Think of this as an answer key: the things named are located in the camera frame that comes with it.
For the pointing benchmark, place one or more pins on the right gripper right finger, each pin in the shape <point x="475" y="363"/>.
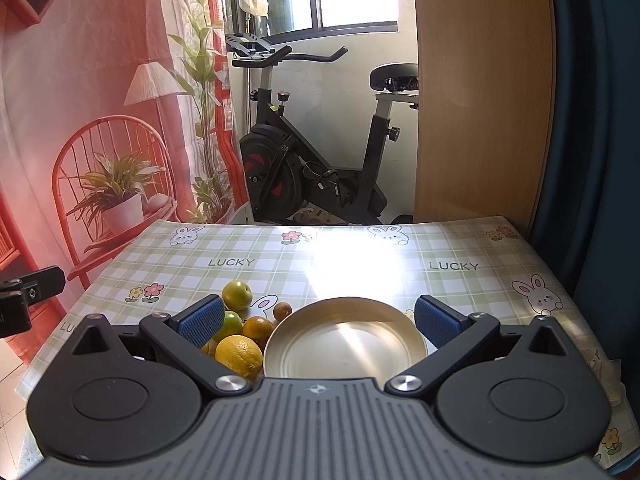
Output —
<point x="460" y="340"/>

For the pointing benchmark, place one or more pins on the beige round plate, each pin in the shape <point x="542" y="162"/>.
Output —
<point x="343" y="338"/>

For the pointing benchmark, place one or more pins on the yellow-green apple far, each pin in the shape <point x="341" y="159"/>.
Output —
<point x="237" y="296"/>

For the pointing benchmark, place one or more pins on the green apple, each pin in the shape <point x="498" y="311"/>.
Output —
<point x="232" y="325"/>

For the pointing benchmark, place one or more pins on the dark orange brownish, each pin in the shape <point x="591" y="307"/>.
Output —
<point x="258" y="330"/>

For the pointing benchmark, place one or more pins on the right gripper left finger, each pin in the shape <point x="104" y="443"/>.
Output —
<point x="178" y="340"/>

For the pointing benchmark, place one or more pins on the red printed backdrop curtain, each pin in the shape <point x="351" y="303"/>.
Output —
<point x="114" y="114"/>

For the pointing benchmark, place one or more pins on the dark teal curtain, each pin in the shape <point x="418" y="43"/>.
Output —
<point x="587" y="221"/>

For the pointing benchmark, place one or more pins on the wooden panel door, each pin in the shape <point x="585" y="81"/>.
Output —
<point x="487" y="75"/>

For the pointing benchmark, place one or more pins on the large yellow lemon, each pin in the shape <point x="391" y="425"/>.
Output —
<point x="241" y="355"/>

